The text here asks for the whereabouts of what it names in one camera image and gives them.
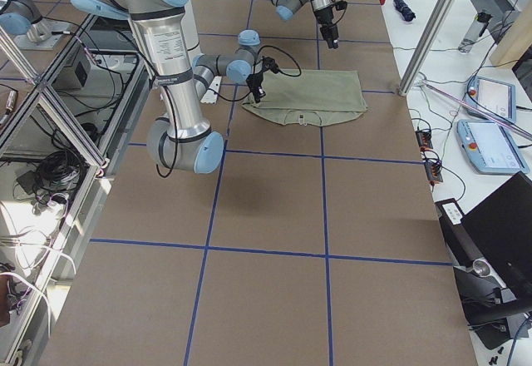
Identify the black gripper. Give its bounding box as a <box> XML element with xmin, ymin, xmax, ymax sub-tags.
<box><xmin>313</xmin><ymin>6</ymin><xmax>337</xmax><ymax>29</ymax></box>
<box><xmin>246</xmin><ymin>61</ymin><xmax>266</xmax><ymax>98</ymax></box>

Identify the olive green long-sleeve shirt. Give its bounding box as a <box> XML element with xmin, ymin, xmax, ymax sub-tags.
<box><xmin>242</xmin><ymin>70</ymin><xmax>367</xmax><ymax>126</ymax></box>

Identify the third background robot arm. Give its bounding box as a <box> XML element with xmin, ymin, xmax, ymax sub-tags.
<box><xmin>1</xmin><ymin>0</ymin><xmax>71</xmax><ymax>51</ymax></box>

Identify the folded dark blue umbrella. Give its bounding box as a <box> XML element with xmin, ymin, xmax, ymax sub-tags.
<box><xmin>393</xmin><ymin>0</ymin><xmax>416</xmax><ymax>22</ymax></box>

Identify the clear water bottle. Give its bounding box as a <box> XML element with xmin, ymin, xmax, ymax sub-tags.
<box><xmin>458</xmin><ymin>10</ymin><xmax>492</xmax><ymax>53</ymax></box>

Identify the silver stick with green tip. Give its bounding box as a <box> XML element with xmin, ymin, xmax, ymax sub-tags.
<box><xmin>421</xmin><ymin>76</ymin><xmax>531</xmax><ymax>141</ymax></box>

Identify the far blue teach pendant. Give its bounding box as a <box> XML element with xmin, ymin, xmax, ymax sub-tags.
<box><xmin>465</xmin><ymin>76</ymin><xmax>516</xmax><ymax>123</ymax></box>

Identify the blue teach pendant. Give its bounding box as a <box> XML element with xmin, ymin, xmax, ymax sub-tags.
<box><xmin>456</xmin><ymin>120</ymin><xmax>530</xmax><ymax>176</ymax></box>
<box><xmin>465</xmin><ymin>76</ymin><xmax>516</xmax><ymax>123</ymax></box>

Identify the near blue teach pendant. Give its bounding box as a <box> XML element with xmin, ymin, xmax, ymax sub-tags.
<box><xmin>456</xmin><ymin>120</ymin><xmax>530</xmax><ymax>176</ymax></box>

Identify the black laptop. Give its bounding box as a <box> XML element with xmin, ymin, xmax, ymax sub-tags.
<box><xmin>436</xmin><ymin>172</ymin><xmax>531</xmax><ymax>296</ymax></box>

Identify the black monitor stand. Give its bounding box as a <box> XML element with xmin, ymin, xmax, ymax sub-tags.
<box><xmin>453</xmin><ymin>268</ymin><xmax>531</xmax><ymax>349</ymax></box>

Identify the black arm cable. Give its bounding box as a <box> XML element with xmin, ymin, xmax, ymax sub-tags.
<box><xmin>215</xmin><ymin>45</ymin><xmax>303</xmax><ymax>103</ymax></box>

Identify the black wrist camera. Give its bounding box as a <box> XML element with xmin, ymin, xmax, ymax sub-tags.
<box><xmin>319</xmin><ymin>24</ymin><xmax>339</xmax><ymax>49</ymax></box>
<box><xmin>262</xmin><ymin>57</ymin><xmax>280</xmax><ymax>74</ymax></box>

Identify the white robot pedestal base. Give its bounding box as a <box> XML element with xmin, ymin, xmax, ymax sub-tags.
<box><xmin>182</xmin><ymin>0</ymin><xmax>224</xmax><ymax>105</ymax></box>

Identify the aluminium frame post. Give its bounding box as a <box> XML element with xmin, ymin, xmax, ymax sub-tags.
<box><xmin>397</xmin><ymin>0</ymin><xmax>455</xmax><ymax>96</ymax></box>

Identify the aluminium frame rack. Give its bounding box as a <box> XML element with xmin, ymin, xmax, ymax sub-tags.
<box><xmin>1</xmin><ymin>16</ymin><xmax>149</xmax><ymax>365</ymax></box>

